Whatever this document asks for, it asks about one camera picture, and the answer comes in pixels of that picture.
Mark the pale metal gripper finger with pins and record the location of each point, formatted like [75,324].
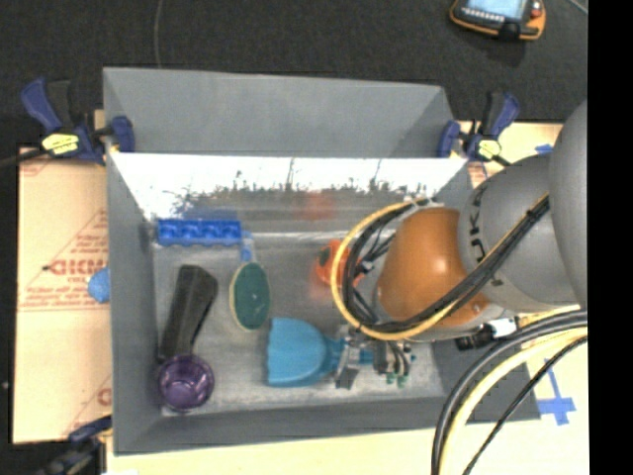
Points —
[354,343]
[347,378]

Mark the orange round toy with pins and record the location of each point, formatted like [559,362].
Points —
[326,264]

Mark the small blue piece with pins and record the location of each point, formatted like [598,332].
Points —
[245,250]

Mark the black cylinder on white bracket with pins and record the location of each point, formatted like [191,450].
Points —
[500,328]

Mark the blue ridged tray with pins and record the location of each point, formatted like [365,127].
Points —
[198,232]

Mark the purple clear cup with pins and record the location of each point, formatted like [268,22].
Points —
[185,383]

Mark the brown cardboard board, red print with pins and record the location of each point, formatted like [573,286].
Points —
[59,334]

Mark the light blue scoop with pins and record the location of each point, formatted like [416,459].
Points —
[294,351]

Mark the grey metal bin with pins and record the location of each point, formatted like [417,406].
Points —
[277,117]

